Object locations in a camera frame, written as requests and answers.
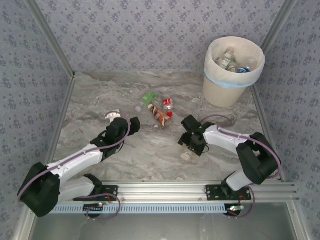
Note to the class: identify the small green label plastic bottle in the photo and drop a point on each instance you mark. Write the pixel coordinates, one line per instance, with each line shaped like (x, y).
(225, 62)
(232, 66)
(228, 53)

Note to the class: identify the white capped plastic bottle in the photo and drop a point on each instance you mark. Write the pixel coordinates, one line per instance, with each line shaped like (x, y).
(186, 156)

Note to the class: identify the aluminium frame post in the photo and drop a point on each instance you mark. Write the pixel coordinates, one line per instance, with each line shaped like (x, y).
(50, 37)
(277, 25)

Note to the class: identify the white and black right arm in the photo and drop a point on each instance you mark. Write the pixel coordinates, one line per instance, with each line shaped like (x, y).
(225, 136)

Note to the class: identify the green cap plastic bottle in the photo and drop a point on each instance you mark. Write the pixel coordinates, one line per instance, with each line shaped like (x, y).
(150, 96)

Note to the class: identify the white bottle cap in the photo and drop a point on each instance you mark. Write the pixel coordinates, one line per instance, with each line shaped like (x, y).
(138, 108)

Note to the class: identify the grey metal panel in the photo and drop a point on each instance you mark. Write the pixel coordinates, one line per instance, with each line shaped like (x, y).
(160, 227)

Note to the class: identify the aluminium table side rail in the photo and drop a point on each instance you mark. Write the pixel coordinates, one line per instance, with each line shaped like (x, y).
(65, 105)
(262, 115)

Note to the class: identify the blue label plastic bottle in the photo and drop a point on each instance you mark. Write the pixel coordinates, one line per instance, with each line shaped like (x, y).
(242, 70)

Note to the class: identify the right base circuit board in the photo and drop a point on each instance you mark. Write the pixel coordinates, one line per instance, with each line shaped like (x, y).
(235, 209)

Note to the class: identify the base circuit board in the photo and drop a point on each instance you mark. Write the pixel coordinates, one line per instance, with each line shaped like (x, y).
(235, 209)
(93, 207)

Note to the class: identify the brown drink plastic bottle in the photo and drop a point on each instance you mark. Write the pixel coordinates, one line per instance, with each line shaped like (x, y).
(160, 116)

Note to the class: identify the beige waste bin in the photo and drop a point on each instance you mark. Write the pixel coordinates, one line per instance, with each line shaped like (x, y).
(225, 96)

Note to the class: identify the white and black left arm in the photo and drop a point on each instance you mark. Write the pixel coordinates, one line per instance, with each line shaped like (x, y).
(75, 162)

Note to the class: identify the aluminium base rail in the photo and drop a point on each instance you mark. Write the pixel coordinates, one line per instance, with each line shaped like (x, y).
(160, 190)

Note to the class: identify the left base circuit board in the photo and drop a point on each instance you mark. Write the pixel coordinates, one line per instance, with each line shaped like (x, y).
(93, 207)

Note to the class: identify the white bin liner bag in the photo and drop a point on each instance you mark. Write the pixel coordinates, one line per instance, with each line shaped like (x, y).
(257, 75)

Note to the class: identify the red label plastic bottle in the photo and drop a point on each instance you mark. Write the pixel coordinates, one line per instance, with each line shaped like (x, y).
(167, 102)

